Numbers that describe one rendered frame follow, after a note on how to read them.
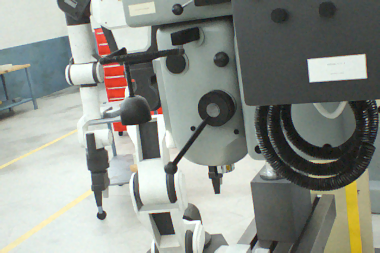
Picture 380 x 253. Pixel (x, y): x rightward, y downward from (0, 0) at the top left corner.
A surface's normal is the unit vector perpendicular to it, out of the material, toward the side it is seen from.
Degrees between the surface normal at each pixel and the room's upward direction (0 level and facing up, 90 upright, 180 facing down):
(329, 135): 90
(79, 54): 92
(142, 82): 90
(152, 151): 80
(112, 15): 90
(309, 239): 0
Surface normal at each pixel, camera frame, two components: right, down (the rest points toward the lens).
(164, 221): -0.05, 0.71
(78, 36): -0.13, 0.29
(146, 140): -0.17, 0.09
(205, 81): -0.41, 0.28
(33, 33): 0.90, -0.04
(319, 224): -0.15, -0.96
